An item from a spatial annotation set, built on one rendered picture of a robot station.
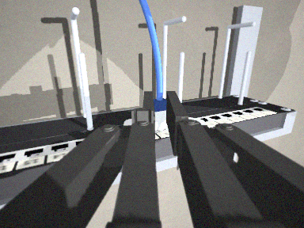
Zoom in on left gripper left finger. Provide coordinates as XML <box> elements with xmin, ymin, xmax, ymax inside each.
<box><xmin>0</xmin><ymin>91</ymin><xmax>162</xmax><ymax>228</ymax></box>

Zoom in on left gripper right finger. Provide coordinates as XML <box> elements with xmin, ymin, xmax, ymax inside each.
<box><xmin>166</xmin><ymin>91</ymin><xmax>304</xmax><ymax>228</ymax></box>

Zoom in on blue patch cord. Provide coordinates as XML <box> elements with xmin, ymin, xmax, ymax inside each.
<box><xmin>139</xmin><ymin>0</ymin><xmax>163</xmax><ymax>101</ymax></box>

